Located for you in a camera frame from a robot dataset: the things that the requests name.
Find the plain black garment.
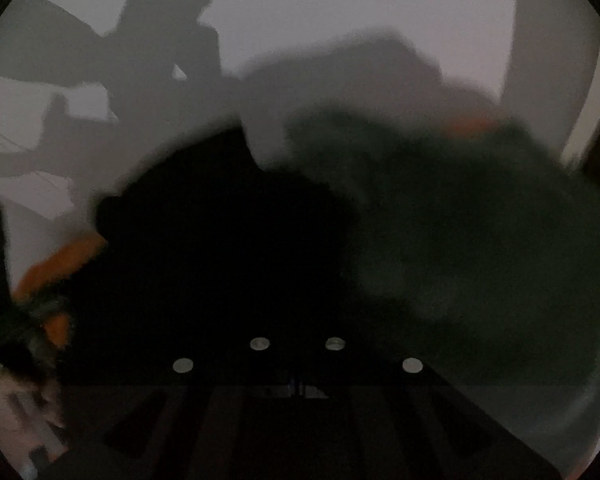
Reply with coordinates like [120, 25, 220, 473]
[60, 125, 366, 391]

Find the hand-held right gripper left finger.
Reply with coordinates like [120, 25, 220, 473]
[40, 337, 298, 480]

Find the orange blanket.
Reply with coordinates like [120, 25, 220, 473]
[12, 115, 501, 356]

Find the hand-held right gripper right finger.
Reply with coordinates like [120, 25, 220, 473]
[305, 337, 563, 480]

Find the person's left hand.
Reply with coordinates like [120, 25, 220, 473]
[0, 375, 63, 466]

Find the dark grey crumpled cloth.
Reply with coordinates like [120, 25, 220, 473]
[285, 105, 600, 461]

